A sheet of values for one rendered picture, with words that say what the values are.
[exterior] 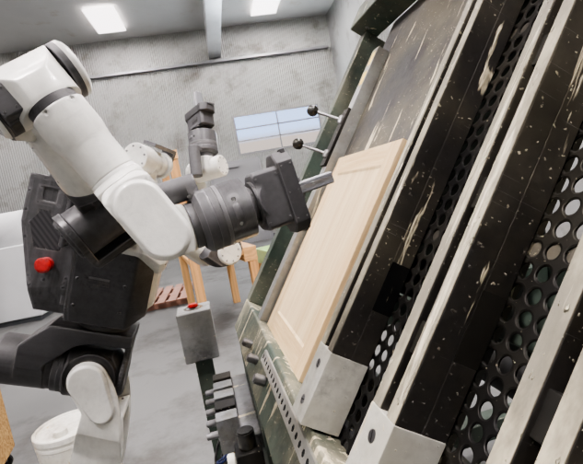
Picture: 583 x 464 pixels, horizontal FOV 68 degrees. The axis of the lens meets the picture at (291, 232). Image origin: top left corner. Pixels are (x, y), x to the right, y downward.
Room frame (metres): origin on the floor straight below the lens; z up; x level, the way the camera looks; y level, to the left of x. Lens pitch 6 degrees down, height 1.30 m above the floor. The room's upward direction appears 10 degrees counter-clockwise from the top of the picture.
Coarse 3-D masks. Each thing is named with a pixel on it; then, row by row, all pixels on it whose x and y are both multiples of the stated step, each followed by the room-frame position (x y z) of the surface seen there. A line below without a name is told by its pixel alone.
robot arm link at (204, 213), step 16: (192, 176) 0.59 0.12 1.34; (176, 192) 0.58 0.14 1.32; (192, 192) 0.59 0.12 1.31; (208, 192) 0.58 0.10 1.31; (192, 208) 0.58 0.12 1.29; (208, 208) 0.56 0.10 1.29; (192, 224) 0.57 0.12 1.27; (208, 224) 0.56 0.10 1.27; (224, 224) 0.57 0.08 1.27; (192, 240) 0.56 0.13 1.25; (208, 240) 0.57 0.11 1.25; (224, 240) 0.58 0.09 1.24
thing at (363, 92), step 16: (368, 80) 1.41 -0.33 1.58; (368, 96) 1.41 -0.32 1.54; (352, 112) 1.40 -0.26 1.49; (352, 128) 1.40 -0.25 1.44; (336, 144) 1.39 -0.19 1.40; (336, 160) 1.39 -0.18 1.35; (320, 192) 1.37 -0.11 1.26; (288, 256) 1.35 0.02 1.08; (288, 272) 1.35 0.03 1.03; (272, 288) 1.35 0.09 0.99; (272, 304) 1.33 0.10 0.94
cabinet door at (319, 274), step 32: (352, 160) 1.22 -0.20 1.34; (384, 160) 0.98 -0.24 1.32; (352, 192) 1.10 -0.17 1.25; (384, 192) 0.92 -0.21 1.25; (320, 224) 1.25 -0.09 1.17; (352, 224) 1.00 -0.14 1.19; (320, 256) 1.12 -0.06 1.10; (352, 256) 0.91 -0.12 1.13; (288, 288) 1.26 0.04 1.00; (320, 288) 1.01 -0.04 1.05; (288, 320) 1.13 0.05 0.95; (320, 320) 0.91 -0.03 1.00; (288, 352) 1.01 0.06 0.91
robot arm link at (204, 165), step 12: (192, 144) 1.33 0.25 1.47; (204, 144) 1.33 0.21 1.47; (216, 144) 1.37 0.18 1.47; (192, 156) 1.29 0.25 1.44; (204, 156) 1.32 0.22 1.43; (216, 156) 1.32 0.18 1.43; (192, 168) 1.28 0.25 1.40; (204, 168) 1.31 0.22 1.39; (216, 168) 1.30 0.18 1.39; (204, 180) 1.34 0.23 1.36
